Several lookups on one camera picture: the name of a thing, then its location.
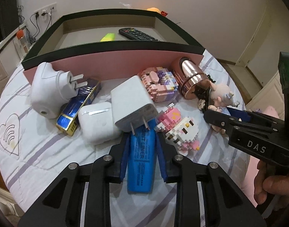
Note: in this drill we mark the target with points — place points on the black remote control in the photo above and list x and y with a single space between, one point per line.
134 34

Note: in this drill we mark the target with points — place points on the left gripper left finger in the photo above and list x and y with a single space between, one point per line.
81 194

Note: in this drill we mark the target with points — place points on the orange plush toy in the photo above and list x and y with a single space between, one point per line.
154 9

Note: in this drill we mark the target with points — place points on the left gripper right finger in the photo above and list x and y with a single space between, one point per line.
224 202

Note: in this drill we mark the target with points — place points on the pink white brick figure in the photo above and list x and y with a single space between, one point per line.
182 132

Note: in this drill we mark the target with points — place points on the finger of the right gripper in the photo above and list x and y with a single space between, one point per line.
220 122
239 114

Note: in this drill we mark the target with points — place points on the person's right hand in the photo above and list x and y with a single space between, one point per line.
276 185

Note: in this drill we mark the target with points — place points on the blue highlighter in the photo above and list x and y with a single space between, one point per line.
142 159

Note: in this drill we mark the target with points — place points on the pink box with black rim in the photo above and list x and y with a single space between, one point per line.
114 59

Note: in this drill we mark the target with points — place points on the pink purple brick figure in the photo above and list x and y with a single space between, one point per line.
160 83

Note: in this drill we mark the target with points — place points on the white desk with drawers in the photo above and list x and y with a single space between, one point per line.
11 54

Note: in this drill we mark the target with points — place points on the bottle with orange cap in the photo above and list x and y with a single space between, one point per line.
23 41

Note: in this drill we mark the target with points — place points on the white earbuds case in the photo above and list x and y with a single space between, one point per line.
96 122

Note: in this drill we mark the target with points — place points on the white square charger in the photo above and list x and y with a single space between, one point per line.
132 106

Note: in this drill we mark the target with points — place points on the white round plug adapter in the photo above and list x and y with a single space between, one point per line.
51 89

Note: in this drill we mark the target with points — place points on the blue and gold small box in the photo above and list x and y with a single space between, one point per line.
67 122

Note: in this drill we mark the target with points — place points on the yellow highlighter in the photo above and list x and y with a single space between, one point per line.
109 37

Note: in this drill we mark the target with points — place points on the rose gold cylinder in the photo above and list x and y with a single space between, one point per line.
192 81

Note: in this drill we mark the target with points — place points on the white wall power strip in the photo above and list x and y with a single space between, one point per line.
47 10

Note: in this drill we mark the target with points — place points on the pink doll figure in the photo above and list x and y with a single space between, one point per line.
217 97

